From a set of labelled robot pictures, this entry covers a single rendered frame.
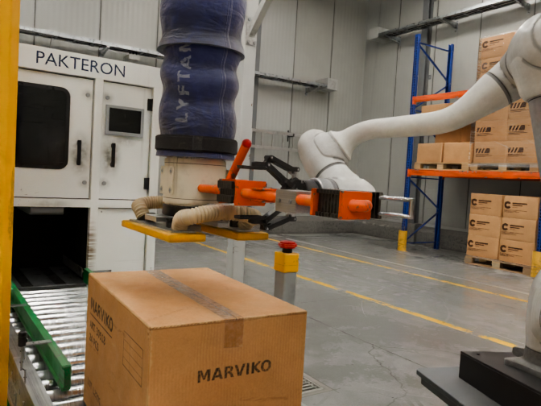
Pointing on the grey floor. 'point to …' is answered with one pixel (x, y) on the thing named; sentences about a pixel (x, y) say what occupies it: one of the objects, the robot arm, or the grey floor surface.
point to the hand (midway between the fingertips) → (245, 192)
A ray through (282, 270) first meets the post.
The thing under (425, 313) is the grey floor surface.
